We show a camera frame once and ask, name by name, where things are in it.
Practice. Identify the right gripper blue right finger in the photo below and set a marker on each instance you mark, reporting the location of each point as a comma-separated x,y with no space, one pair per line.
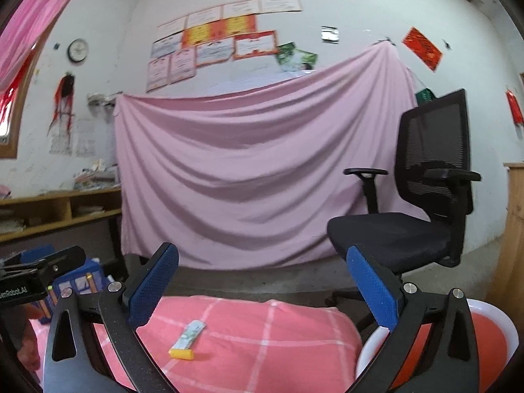
449,361

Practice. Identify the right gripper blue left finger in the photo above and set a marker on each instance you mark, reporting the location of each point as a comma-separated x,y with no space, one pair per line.
74,359

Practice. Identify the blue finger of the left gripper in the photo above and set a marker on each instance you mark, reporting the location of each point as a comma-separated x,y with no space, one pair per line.
59,263

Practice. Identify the blue cardboard box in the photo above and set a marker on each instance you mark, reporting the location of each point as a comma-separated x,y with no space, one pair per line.
87,279

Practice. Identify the yellow tube cap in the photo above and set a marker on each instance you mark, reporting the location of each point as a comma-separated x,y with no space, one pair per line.
182,354

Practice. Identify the white sachet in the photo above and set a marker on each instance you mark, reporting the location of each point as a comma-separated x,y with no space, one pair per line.
189,335

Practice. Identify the pink white trash bin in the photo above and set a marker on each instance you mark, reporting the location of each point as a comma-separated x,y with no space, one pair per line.
497,341

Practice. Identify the person's left hand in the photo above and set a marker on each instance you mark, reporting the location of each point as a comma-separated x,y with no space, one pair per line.
28,353

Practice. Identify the wooden shelf unit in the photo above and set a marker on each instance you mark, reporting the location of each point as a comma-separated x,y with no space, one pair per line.
35,217

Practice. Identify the stack of books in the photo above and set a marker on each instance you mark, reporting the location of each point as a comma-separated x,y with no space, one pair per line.
98,176

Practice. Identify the wooden cabinet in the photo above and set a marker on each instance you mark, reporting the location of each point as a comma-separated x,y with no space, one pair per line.
506,289

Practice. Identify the black office chair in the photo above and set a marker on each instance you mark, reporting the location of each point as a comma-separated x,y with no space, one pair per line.
434,180

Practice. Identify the pink hanging sheet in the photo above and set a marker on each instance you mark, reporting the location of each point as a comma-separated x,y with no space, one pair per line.
249,180

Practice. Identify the green sign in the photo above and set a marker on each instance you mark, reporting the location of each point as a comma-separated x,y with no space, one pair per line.
424,96

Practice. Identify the red hanging ornament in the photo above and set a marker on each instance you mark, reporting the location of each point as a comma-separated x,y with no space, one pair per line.
516,112

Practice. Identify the red tassel wall decoration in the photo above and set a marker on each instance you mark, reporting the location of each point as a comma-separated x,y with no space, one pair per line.
63,103

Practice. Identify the round wall clock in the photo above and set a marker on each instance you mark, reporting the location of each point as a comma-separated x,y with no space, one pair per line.
77,50

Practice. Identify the red paper wall poster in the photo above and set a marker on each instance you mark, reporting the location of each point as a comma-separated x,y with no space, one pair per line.
423,48

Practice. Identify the wall certificates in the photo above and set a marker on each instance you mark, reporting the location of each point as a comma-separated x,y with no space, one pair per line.
212,36

